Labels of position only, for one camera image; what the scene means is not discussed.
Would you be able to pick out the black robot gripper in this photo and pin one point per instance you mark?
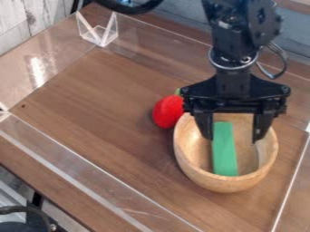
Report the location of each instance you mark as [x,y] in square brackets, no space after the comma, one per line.
[240,93]

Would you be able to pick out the green rectangular block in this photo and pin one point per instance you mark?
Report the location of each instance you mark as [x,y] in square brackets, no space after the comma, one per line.
[225,162]

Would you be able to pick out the brown wooden bowl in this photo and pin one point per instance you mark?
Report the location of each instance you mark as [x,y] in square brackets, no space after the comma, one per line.
[256,156]

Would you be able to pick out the red toy strawberry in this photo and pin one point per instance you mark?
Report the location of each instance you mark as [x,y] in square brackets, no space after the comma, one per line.
[169,110]

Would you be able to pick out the clear acrylic front barrier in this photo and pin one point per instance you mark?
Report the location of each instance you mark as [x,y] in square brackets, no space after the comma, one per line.
[113,177]

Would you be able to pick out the black clamp with screw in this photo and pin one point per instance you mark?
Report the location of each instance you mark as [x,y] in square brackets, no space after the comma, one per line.
[41,221]

